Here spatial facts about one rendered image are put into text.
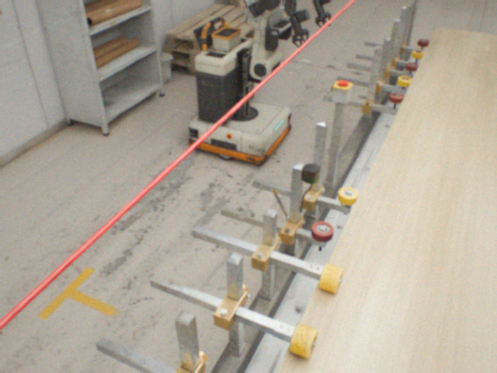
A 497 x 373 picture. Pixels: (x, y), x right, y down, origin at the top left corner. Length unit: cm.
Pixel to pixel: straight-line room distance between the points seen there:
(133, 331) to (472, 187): 176
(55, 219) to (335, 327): 236
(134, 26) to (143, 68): 42
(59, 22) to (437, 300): 334
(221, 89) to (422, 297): 232
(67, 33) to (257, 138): 169
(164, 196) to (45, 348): 132
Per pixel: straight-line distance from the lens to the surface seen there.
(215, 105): 353
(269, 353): 169
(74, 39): 396
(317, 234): 169
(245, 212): 180
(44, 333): 271
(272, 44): 330
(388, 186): 199
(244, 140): 350
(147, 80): 485
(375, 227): 177
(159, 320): 260
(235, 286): 133
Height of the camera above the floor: 203
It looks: 36 degrees down
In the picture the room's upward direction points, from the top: straight up
